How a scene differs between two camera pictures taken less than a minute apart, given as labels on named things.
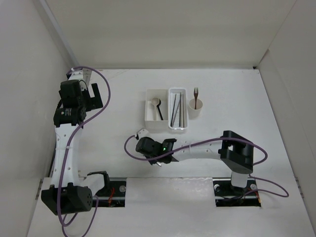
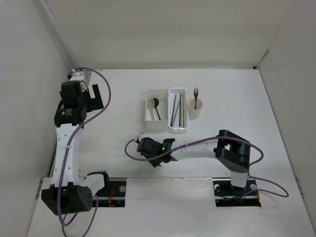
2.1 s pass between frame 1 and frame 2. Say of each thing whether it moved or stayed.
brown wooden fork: stayed
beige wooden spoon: moved
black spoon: moved
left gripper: stayed
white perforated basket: stayed
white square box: stayed
